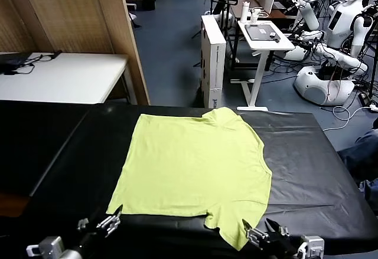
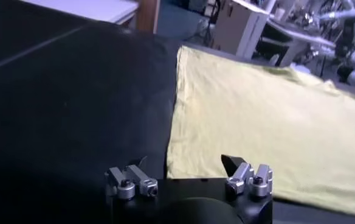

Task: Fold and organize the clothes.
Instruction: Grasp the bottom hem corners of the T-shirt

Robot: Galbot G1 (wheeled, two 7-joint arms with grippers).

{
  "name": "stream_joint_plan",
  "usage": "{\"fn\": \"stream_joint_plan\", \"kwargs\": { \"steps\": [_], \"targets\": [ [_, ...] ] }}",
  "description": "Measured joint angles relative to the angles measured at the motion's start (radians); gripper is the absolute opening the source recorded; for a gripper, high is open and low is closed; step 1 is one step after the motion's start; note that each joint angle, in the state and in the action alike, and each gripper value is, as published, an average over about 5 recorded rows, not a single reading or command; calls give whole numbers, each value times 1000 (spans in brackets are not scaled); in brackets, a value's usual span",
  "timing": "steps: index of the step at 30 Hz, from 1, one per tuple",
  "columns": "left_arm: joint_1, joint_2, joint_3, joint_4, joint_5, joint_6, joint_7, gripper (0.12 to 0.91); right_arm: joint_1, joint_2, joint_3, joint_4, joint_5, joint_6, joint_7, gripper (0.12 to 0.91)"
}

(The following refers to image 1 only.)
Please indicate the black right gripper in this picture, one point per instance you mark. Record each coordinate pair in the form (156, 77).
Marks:
(285, 244)

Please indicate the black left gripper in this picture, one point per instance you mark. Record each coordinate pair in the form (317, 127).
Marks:
(93, 238)

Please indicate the yellow-green T-shirt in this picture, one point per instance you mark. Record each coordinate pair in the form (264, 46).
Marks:
(189, 164)

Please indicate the small white robot base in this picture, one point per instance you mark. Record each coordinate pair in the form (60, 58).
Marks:
(295, 54)

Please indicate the large white rounded robot base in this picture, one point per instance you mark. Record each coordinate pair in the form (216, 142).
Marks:
(316, 88)

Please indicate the white robot with raised arm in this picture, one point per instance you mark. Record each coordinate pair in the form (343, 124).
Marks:
(308, 14)

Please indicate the black plastic table cover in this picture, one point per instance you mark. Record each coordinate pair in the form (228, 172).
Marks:
(295, 152)

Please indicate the black side table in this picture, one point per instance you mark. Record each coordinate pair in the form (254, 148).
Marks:
(29, 141)

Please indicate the blue jeans leg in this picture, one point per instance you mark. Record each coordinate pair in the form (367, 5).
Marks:
(363, 152)

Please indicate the white folding table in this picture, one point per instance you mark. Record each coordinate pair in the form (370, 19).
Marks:
(74, 76)

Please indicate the black floor power strip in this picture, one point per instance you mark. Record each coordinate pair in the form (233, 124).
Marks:
(364, 98)

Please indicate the tall white cardboard box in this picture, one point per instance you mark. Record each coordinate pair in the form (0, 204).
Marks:
(213, 64)

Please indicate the small white standing desk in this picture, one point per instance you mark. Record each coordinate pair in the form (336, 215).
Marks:
(274, 45)

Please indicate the small black device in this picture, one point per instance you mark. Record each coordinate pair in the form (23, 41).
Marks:
(276, 37)

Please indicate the grey closed laptop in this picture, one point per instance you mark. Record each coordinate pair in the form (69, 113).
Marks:
(260, 32)

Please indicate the wooden partition screen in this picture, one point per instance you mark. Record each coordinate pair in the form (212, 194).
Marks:
(74, 11)

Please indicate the brown wooden desk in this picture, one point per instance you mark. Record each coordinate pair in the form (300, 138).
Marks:
(277, 13)

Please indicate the white water bottle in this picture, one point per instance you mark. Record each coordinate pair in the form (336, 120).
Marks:
(244, 12)

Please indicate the white humanoid robot upper body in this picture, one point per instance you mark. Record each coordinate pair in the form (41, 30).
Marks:
(342, 20)

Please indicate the black trash bin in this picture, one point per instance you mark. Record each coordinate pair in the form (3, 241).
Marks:
(149, 1)

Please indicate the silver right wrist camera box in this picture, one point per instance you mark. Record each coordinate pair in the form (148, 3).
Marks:
(311, 244)

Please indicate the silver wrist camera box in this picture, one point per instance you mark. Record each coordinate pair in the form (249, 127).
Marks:
(311, 244)
(48, 245)

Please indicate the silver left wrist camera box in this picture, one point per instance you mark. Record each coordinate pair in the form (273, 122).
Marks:
(48, 245)

